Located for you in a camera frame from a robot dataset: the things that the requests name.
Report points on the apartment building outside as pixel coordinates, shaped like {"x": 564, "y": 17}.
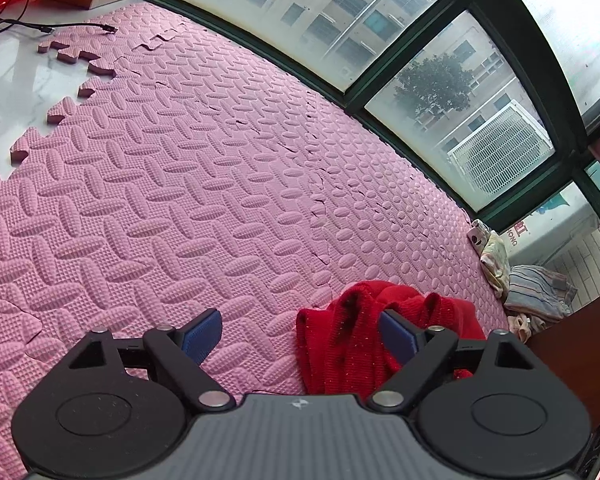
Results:
{"x": 330, "y": 5}

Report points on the red sweater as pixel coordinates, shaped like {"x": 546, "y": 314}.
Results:
{"x": 340, "y": 340}

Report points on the green tree outside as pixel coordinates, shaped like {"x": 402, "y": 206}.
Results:
{"x": 435, "y": 87}

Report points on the brown wooden furniture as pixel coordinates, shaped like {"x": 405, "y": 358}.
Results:
{"x": 575, "y": 360}

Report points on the loose pink foam mat piece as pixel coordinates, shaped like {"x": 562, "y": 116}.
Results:
{"x": 80, "y": 57}

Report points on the striped cloth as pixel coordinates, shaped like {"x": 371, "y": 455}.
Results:
{"x": 537, "y": 292}

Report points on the pale yellow cloth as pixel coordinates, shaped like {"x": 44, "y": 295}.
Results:
{"x": 495, "y": 260}

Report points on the white metal window cage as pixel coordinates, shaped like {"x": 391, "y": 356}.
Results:
{"x": 500, "y": 147}

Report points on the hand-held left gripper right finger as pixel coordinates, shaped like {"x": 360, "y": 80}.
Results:
{"x": 400, "y": 336}

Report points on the white outdoor sign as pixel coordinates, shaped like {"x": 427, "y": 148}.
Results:
{"x": 550, "y": 230}

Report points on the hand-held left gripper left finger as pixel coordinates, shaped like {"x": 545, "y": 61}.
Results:
{"x": 202, "y": 332}

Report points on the pink foam puzzle mat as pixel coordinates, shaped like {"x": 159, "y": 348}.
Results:
{"x": 205, "y": 170}

